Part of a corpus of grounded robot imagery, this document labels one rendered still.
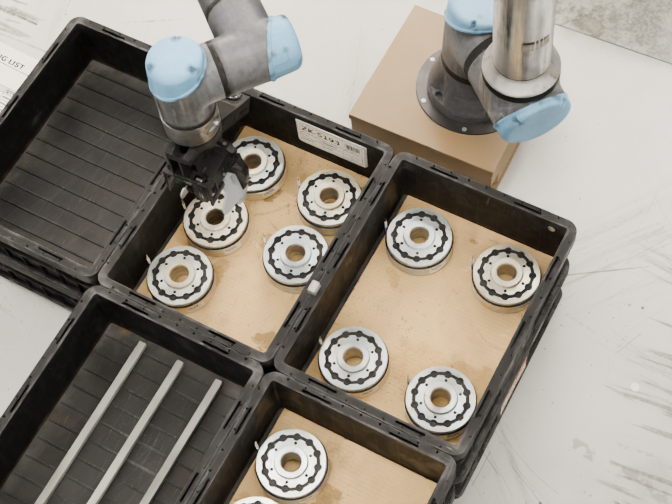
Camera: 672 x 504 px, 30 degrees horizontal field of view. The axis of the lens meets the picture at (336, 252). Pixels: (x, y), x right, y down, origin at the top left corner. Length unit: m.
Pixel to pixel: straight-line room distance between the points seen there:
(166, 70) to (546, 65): 0.58
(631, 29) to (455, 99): 1.23
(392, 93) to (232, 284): 0.44
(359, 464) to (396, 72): 0.70
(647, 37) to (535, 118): 1.37
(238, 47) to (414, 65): 0.64
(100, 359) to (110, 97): 0.48
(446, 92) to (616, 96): 0.34
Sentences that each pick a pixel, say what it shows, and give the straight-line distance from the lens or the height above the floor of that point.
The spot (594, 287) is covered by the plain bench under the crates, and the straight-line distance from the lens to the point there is 2.08.
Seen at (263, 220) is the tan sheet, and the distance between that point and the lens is 1.99.
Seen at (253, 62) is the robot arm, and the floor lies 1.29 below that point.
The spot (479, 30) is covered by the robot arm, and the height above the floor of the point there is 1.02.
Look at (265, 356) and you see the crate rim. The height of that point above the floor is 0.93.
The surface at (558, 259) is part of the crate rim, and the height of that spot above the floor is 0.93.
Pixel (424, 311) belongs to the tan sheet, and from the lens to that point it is 1.90.
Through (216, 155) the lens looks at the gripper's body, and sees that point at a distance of 1.73.
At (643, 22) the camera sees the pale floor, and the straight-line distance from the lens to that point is 3.26.
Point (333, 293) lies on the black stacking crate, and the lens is 1.86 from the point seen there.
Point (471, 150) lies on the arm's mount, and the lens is 2.07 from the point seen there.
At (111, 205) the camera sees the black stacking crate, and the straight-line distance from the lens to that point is 2.05.
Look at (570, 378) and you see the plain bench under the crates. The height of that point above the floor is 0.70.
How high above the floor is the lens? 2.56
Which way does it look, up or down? 63 degrees down
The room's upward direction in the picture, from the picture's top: 9 degrees counter-clockwise
